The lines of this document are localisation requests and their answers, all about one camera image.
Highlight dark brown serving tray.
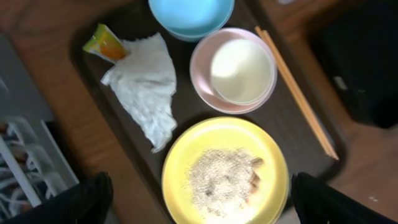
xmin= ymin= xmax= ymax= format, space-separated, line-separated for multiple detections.
xmin=70 ymin=1 xmax=346 ymax=223

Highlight pink bowl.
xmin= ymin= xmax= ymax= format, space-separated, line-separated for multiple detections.
xmin=190 ymin=27 xmax=278 ymax=114

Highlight white cup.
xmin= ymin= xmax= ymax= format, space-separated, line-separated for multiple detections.
xmin=210 ymin=39 xmax=276 ymax=105

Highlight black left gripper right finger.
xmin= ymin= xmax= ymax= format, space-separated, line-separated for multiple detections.
xmin=291 ymin=172 xmax=397 ymax=224

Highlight light blue bowl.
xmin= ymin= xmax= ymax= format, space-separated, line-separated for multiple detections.
xmin=148 ymin=0 xmax=235 ymax=42

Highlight crumpled white napkin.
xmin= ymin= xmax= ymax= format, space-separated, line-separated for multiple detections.
xmin=101 ymin=33 xmax=177 ymax=153

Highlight yellow plate with rice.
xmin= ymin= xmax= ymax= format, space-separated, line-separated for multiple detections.
xmin=162 ymin=117 xmax=290 ymax=223

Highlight yellow orange snack wrapper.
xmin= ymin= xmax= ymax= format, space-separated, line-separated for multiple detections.
xmin=82 ymin=23 xmax=128 ymax=63

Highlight grey dishwasher rack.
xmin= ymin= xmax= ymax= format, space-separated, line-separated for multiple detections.
xmin=1 ymin=35 xmax=79 ymax=221

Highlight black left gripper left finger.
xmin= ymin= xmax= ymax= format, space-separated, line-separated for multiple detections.
xmin=3 ymin=172 xmax=113 ymax=224

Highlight black plastic bin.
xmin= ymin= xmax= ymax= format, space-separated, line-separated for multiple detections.
xmin=307 ymin=0 xmax=397 ymax=129

